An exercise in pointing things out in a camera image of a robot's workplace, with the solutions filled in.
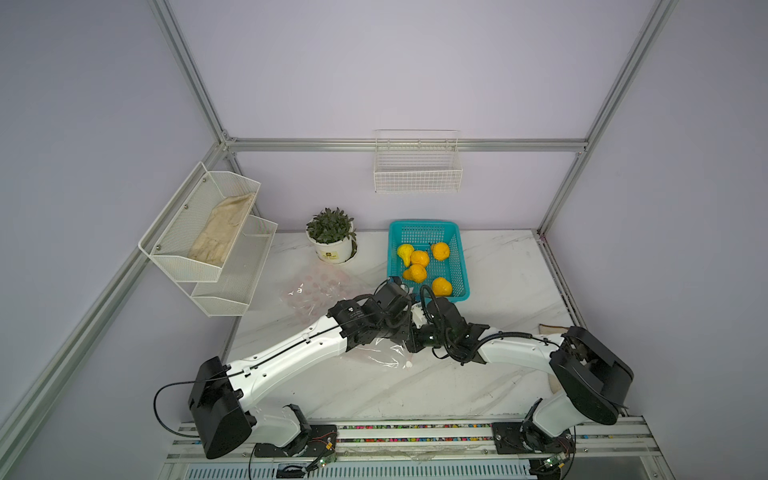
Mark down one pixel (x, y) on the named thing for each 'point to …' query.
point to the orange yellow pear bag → (440, 251)
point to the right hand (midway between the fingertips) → (395, 339)
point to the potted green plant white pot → (333, 236)
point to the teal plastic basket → (429, 253)
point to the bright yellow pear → (405, 251)
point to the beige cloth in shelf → (226, 222)
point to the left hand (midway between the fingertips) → (405, 328)
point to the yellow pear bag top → (416, 273)
